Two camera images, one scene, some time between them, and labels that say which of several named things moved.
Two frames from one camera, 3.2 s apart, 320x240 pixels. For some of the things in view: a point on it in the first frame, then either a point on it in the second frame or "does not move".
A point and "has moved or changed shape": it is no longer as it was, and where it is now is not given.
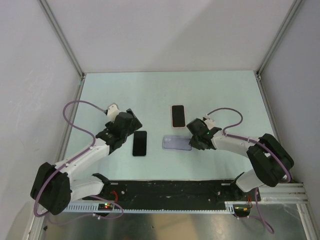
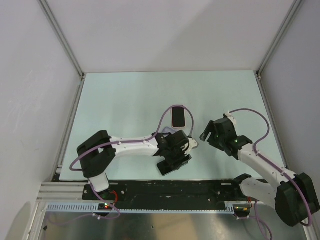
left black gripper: x=135 y=124 -> x=176 y=163
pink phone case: x=178 y=116 does not move
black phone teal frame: x=139 y=143 has moved or changed shape
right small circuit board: x=242 y=210 does not move
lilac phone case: x=176 y=142 has moved or changed shape
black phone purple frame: x=178 y=116 does not move
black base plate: x=171 y=191 does not move
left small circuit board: x=104 y=206 does not move
